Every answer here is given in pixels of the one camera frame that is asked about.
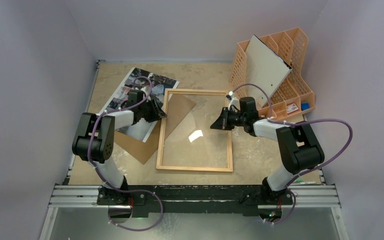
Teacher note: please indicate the light wooden picture frame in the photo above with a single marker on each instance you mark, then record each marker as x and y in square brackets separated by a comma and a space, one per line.
[195, 129]

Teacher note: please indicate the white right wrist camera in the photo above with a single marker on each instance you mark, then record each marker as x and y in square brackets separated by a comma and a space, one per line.
[231, 97]

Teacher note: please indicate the white marker pen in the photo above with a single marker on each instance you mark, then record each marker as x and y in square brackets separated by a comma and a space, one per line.
[306, 183]

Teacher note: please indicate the printed street photo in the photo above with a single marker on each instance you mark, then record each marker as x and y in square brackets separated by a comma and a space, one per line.
[137, 85]

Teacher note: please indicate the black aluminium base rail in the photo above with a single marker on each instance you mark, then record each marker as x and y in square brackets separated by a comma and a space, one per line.
[246, 200]

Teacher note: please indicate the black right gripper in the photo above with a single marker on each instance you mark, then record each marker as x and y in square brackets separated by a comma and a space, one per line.
[228, 117]

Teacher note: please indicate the orange plastic file organizer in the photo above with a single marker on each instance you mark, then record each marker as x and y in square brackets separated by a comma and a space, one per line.
[291, 46]

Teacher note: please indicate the blue box in organizer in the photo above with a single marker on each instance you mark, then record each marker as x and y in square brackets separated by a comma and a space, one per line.
[305, 106]

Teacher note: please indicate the red white card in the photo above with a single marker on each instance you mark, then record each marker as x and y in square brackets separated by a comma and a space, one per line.
[291, 108]

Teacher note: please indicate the white board in organizer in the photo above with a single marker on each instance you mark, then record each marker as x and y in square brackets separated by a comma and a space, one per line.
[265, 69]

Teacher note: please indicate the clear glass pane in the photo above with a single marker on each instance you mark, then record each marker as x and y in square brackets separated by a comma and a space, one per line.
[195, 129]

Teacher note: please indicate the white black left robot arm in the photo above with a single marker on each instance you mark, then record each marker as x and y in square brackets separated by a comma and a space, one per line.
[94, 138]

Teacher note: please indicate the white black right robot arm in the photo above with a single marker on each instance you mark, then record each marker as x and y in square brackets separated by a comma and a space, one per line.
[299, 147]

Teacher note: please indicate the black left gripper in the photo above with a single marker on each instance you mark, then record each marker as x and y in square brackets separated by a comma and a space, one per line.
[157, 113]

